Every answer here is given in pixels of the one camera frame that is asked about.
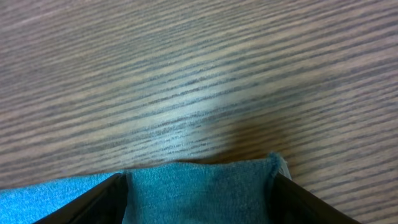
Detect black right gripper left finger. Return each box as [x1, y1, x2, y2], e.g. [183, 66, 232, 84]
[36, 173, 128, 224]

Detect medium blue jeans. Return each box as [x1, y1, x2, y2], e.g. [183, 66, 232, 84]
[1, 153, 289, 224]

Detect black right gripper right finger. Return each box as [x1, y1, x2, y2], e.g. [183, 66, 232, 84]
[267, 174, 360, 224]

